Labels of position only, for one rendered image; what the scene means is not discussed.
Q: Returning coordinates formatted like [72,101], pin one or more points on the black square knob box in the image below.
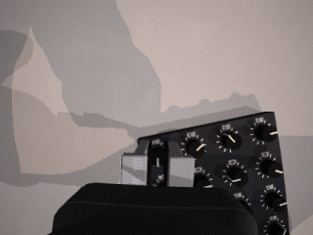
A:
[251,173]

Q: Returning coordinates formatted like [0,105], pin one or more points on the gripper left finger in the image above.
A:
[134,165]

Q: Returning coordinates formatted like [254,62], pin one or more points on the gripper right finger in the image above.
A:
[180,167]

